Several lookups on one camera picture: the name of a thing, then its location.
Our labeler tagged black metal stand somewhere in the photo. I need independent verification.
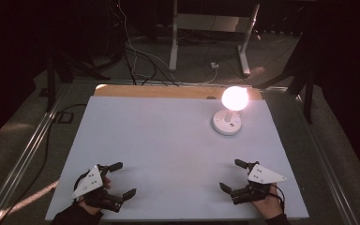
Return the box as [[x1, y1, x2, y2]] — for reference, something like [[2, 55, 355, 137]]
[[255, 29, 316, 125], [44, 46, 113, 113]]

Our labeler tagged person's left hand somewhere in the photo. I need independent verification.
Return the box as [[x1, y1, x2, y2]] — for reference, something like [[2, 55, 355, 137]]
[[77, 176, 113, 217]]

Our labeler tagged black floor outlet plate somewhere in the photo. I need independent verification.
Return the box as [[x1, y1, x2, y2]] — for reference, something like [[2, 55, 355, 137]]
[[56, 111, 75, 125]]

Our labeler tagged person's right hand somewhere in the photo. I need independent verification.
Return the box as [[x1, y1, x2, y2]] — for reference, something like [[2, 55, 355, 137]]
[[251, 185, 284, 220]]

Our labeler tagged white flat table board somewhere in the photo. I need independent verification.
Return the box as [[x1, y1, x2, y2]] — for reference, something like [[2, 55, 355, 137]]
[[44, 95, 310, 222]]

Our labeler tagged white floor cable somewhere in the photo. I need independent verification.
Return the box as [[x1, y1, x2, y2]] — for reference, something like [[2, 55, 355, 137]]
[[117, 0, 219, 86]]

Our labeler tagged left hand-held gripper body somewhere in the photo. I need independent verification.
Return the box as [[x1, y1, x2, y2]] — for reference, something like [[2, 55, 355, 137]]
[[71, 162, 126, 214]]

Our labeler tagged black floor cable bundle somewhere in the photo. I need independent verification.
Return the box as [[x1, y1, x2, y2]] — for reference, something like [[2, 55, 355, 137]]
[[122, 41, 180, 87]]

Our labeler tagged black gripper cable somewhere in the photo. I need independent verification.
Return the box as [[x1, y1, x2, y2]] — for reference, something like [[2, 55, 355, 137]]
[[270, 183, 286, 214]]

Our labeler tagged white metal desk frame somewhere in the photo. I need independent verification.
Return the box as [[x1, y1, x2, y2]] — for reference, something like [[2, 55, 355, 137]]
[[168, 0, 261, 78]]

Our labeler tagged white round table lamp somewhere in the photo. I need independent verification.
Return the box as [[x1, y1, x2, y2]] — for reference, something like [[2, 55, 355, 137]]
[[211, 85, 250, 137]]

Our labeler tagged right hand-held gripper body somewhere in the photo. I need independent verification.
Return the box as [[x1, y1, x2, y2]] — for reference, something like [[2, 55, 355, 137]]
[[230, 161, 288, 206]]

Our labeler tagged thin black floor cable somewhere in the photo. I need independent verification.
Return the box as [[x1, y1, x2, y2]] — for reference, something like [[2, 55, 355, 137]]
[[0, 103, 88, 225]]

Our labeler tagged metal floor rail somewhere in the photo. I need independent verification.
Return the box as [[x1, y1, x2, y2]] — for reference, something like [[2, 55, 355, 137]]
[[0, 82, 73, 221], [294, 93, 360, 225]]

